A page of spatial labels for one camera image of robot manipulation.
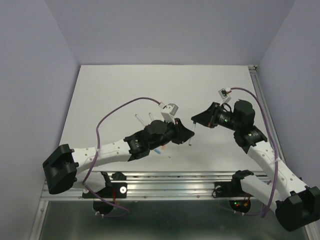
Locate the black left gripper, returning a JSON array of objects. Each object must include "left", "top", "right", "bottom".
[{"left": 149, "top": 117, "right": 195, "bottom": 151}]

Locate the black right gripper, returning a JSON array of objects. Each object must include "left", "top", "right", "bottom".
[{"left": 191, "top": 100, "right": 241, "bottom": 131}]

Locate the grey capped white marker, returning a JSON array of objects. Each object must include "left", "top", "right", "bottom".
[{"left": 135, "top": 114, "right": 146, "bottom": 126}]

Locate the dark green pen cap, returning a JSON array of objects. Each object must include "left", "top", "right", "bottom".
[{"left": 192, "top": 122, "right": 196, "bottom": 132}]

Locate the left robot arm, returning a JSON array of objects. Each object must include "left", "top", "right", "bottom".
[{"left": 42, "top": 118, "right": 195, "bottom": 197}]

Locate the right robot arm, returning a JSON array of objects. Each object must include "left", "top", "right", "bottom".
[{"left": 191, "top": 100, "right": 320, "bottom": 232}]

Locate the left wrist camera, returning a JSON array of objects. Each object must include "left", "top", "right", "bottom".
[{"left": 158, "top": 102, "right": 179, "bottom": 124}]

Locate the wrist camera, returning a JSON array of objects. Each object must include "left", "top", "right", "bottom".
[
  {"left": 158, "top": 102, "right": 179, "bottom": 124},
  {"left": 218, "top": 87, "right": 232, "bottom": 106}
]

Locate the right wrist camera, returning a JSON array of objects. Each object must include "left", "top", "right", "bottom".
[{"left": 218, "top": 87, "right": 232, "bottom": 106}]

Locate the aluminium side rail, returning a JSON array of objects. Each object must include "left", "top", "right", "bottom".
[{"left": 248, "top": 65, "right": 285, "bottom": 161}]

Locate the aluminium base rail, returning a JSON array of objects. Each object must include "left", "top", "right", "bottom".
[{"left": 41, "top": 170, "right": 303, "bottom": 201}]

